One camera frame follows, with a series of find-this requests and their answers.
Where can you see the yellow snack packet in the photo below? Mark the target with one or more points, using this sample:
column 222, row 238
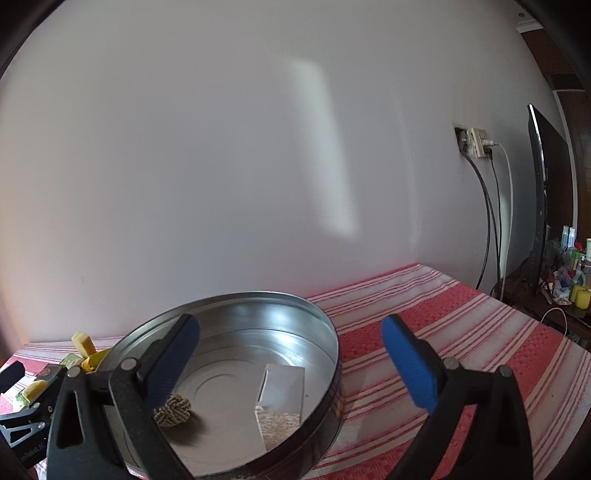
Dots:
column 92, row 362

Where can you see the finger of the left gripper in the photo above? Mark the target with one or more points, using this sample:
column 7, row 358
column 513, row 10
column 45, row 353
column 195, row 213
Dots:
column 11, row 375
column 33, row 390

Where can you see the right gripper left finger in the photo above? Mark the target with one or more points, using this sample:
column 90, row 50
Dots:
column 81, row 444

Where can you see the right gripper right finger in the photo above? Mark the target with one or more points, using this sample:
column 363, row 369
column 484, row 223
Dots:
column 498, row 442

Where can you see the yellow sponge block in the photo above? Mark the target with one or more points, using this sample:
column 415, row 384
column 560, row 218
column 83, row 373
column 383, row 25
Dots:
column 83, row 344

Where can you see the yellow cup on desk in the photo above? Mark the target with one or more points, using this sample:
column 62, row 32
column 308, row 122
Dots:
column 580, row 297

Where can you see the woven rope ball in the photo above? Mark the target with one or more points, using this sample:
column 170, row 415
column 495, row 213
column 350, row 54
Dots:
column 175, row 411

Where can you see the green tissue pack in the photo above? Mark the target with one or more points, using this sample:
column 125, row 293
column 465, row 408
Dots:
column 71, row 360

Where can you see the round metal tin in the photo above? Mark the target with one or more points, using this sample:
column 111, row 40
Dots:
column 241, row 335

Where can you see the black flat monitor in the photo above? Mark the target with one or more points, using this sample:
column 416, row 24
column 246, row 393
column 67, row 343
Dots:
column 554, row 190

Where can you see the white wall power adapter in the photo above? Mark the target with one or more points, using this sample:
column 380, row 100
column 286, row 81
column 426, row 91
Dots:
column 477, row 142

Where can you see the striped red white cloth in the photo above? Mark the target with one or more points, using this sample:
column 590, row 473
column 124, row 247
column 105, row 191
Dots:
column 380, row 418

